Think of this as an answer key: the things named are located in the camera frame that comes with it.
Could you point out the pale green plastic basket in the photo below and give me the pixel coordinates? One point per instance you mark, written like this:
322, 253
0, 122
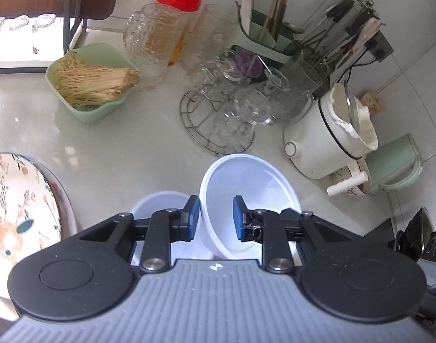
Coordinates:
96, 107

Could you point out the green utensil holder with chopsticks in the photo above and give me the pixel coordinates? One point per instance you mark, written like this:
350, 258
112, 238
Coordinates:
268, 43

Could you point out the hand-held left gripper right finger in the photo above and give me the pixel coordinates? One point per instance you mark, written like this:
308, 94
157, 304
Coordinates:
239, 218

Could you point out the large textured glass mug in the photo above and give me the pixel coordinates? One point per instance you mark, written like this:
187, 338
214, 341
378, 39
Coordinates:
148, 43

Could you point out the white plastic bowl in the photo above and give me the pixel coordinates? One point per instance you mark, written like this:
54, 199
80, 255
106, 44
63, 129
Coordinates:
246, 182
157, 202

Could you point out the red lid plastic jar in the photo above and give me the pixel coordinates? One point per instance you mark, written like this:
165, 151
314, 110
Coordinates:
178, 10

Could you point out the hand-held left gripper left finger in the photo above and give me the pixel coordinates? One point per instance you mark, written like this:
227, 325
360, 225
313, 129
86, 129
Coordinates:
193, 218

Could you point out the small paper tag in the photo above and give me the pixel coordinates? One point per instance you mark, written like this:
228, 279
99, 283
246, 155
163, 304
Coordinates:
373, 103

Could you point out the cluster of small glass cups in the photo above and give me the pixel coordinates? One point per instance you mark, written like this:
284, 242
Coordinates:
246, 103

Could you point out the cream electric cooking pot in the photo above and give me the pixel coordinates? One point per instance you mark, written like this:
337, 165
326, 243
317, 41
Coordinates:
318, 139

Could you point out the hanging black kitchen utensils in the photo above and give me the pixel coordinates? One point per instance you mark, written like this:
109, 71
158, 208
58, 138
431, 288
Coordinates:
339, 32

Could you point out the pale green electric kettle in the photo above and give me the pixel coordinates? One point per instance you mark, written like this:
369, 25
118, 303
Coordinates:
393, 164

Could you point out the tall textured drinking glass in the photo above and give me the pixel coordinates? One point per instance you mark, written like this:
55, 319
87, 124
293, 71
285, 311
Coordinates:
209, 35

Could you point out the bundle of dried noodles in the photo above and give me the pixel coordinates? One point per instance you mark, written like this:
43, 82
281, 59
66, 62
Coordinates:
92, 80

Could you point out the deer print ceramic plate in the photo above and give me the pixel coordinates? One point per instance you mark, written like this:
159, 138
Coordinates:
17, 200

